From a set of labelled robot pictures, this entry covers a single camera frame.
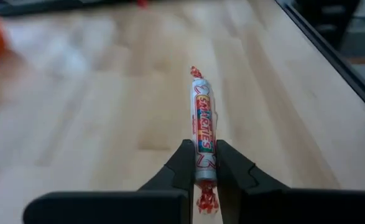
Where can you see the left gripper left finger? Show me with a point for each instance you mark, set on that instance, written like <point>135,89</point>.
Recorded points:
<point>179,174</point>

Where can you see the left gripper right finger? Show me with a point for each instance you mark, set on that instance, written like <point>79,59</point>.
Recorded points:
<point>235,177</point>

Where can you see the Smarties candy roll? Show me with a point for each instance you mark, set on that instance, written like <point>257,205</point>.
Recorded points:
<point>204,130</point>

